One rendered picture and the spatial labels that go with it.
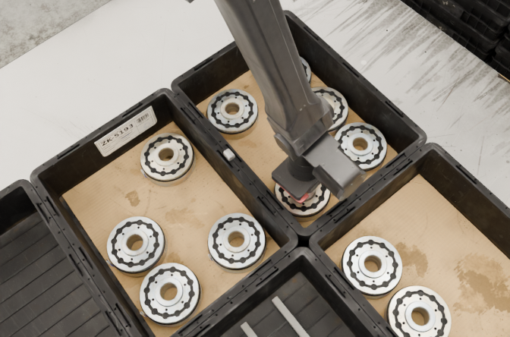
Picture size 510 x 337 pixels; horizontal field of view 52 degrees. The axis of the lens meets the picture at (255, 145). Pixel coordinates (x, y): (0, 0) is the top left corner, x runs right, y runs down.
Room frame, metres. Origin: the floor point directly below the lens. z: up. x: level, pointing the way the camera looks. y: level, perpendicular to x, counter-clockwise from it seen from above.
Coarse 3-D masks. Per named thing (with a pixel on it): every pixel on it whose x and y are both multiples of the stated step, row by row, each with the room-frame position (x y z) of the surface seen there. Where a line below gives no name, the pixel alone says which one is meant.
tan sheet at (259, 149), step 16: (240, 80) 0.65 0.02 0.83; (320, 80) 0.64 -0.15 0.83; (256, 96) 0.61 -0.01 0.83; (352, 112) 0.55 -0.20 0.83; (256, 128) 0.53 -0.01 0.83; (240, 144) 0.50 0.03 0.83; (256, 144) 0.50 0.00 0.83; (272, 144) 0.49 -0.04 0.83; (256, 160) 0.46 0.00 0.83; (272, 160) 0.46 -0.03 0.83; (384, 160) 0.44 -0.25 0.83; (368, 176) 0.41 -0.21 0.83; (272, 192) 0.39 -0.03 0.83; (304, 224) 0.32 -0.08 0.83
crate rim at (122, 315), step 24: (168, 96) 0.56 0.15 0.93; (120, 120) 0.51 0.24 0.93; (192, 120) 0.50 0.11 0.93; (72, 144) 0.47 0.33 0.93; (216, 144) 0.45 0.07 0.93; (48, 168) 0.43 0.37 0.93; (48, 192) 0.38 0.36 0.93; (72, 240) 0.29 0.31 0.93; (264, 264) 0.23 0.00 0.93; (240, 288) 0.19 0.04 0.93; (120, 312) 0.17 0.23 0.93
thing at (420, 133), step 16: (288, 16) 0.73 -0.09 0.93; (304, 32) 0.69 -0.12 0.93; (224, 48) 0.66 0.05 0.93; (208, 64) 0.63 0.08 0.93; (176, 80) 0.59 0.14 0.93; (368, 80) 0.56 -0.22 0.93; (384, 96) 0.52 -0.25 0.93; (192, 112) 0.52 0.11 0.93; (400, 112) 0.48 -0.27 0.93; (208, 128) 0.48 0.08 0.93; (416, 128) 0.45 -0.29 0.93; (224, 144) 0.45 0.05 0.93; (416, 144) 0.42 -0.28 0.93; (400, 160) 0.39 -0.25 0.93; (256, 176) 0.38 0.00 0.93; (384, 176) 0.36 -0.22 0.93; (336, 208) 0.32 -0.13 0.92; (288, 224) 0.29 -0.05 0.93; (320, 224) 0.28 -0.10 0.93; (304, 240) 0.27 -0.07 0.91
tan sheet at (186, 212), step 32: (128, 160) 0.48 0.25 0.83; (96, 192) 0.42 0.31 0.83; (128, 192) 0.41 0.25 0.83; (160, 192) 0.41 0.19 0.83; (192, 192) 0.40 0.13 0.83; (224, 192) 0.40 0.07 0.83; (96, 224) 0.35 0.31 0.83; (160, 224) 0.34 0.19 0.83; (192, 224) 0.34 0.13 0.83; (192, 256) 0.28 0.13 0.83; (128, 288) 0.23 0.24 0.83; (224, 288) 0.22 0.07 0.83
